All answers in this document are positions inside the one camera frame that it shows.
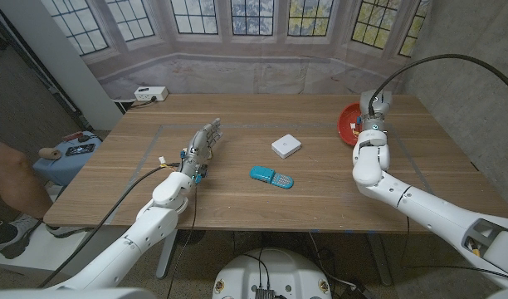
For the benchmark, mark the white column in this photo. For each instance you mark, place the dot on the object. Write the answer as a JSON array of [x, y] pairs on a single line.
[[63, 66]]

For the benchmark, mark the black phone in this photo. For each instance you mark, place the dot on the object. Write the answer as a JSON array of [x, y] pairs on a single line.
[[79, 149]]

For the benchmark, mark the white square box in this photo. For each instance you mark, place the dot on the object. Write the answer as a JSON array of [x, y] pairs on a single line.
[[286, 145]]

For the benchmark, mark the person's bare leg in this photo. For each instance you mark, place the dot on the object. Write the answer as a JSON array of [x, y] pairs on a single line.
[[13, 182]]

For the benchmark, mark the blue toy phone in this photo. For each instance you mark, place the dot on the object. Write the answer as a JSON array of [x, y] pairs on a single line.
[[264, 174]]

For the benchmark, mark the grey table leg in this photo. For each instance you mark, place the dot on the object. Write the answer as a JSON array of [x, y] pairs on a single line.
[[167, 253], [378, 257]]

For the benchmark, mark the white power strip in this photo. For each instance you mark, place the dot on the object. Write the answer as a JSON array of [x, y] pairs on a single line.
[[150, 93]]

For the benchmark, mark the blue stool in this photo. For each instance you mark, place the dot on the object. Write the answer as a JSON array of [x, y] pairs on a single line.
[[63, 168]]

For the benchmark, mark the printed window backdrop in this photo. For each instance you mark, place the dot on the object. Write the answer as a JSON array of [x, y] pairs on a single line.
[[254, 70]]

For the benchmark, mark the red bowl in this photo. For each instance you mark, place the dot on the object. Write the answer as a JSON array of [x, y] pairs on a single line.
[[347, 124]]

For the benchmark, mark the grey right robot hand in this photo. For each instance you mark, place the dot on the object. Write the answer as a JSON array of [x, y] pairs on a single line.
[[380, 104]]

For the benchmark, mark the red tool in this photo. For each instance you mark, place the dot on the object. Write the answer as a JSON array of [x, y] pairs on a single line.
[[72, 136]]

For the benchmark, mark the white floor platform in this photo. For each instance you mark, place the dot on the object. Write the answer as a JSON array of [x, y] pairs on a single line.
[[34, 253]]

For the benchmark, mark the grey sneaker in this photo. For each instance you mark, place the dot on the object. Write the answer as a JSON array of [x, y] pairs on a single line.
[[67, 230], [13, 236]]

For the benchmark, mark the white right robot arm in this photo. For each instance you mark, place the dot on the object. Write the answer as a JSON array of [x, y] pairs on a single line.
[[436, 212]]

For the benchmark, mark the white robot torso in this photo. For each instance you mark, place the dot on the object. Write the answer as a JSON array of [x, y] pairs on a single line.
[[279, 270]]

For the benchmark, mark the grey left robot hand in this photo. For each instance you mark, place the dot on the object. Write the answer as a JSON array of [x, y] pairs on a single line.
[[200, 145]]

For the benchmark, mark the brown twine roll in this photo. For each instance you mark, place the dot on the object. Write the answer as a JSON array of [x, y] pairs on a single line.
[[50, 154]]

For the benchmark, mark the black perforated panel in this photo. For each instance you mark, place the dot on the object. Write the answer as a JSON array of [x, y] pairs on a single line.
[[13, 104]]

